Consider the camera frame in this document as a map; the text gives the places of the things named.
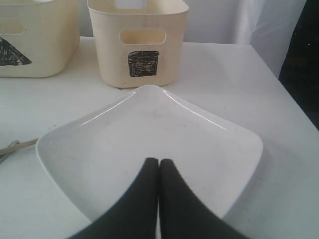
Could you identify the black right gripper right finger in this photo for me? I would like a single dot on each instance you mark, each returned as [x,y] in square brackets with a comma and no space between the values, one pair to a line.
[182,215]

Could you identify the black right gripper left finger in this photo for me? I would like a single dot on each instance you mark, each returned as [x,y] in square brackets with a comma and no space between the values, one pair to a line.
[134,215]

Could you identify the wooden chopstick crossing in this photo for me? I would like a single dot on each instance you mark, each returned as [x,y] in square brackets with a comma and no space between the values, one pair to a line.
[27,143]

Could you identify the white square ceramic plate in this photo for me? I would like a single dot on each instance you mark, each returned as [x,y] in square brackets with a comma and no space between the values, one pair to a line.
[94,159]

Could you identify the cream bin square mark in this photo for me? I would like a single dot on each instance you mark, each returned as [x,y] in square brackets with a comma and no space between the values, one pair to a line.
[138,46]

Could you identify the cream bin triangle mark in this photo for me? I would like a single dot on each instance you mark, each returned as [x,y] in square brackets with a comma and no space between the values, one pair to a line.
[37,37]

